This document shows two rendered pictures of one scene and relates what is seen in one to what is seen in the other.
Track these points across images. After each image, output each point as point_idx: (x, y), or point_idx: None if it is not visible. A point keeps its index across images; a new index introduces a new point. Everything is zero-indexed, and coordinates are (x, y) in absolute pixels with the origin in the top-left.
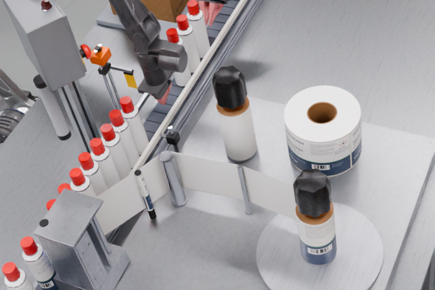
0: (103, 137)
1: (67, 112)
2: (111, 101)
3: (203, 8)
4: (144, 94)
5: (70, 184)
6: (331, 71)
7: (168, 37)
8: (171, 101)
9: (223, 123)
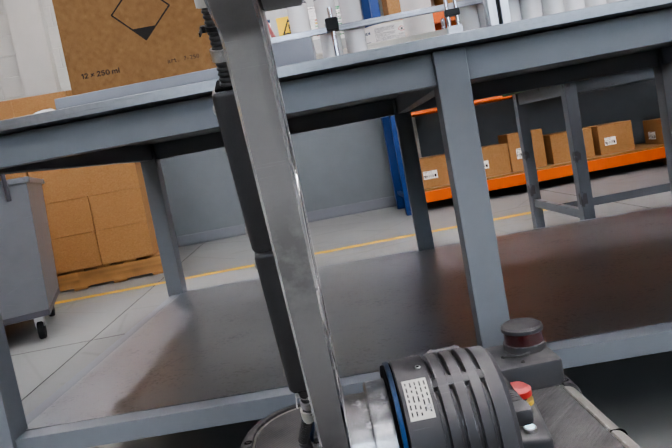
0: None
1: None
2: None
3: (269, 25)
4: (413, 10)
5: None
6: None
7: None
8: None
9: (430, 3)
